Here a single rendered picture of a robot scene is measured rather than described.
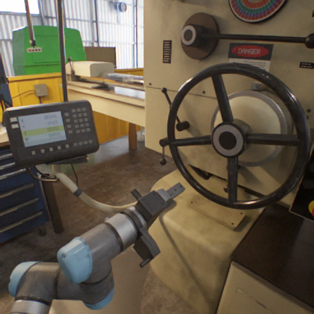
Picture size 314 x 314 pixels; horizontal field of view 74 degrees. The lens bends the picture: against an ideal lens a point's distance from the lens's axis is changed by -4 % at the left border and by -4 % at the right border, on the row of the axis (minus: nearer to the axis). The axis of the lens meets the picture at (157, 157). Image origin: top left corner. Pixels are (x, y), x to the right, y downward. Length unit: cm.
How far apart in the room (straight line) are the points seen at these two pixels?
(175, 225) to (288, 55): 98
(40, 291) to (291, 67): 82
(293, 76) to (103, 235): 64
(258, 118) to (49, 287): 64
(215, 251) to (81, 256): 87
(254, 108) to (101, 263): 53
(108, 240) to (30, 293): 19
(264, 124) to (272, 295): 81
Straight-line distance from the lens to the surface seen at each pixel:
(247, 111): 65
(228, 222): 134
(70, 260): 44
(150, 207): 48
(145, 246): 49
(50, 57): 434
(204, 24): 82
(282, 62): 74
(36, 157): 95
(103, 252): 45
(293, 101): 49
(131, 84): 161
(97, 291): 52
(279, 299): 121
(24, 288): 57
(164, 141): 96
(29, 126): 94
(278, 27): 75
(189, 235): 126
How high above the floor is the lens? 149
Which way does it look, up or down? 26 degrees down
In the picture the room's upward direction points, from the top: 1 degrees clockwise
